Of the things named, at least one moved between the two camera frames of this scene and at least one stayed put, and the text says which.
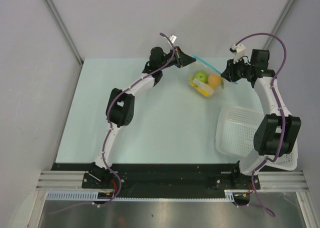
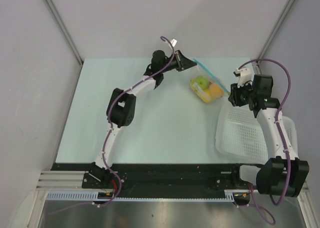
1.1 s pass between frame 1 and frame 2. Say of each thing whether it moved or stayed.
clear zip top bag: moved
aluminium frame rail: stayed
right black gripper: moved
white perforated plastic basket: stayed
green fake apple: moved
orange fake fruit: moved
